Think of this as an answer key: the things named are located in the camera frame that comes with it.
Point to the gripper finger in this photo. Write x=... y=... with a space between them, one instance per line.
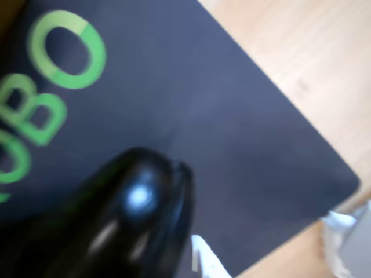
x=205 y=257
x=347 y=243

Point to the black mat with WOWROBO print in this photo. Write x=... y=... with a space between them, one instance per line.
x=203 y=101

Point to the black leather dress shoe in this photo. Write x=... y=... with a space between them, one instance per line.
x=101 y=220

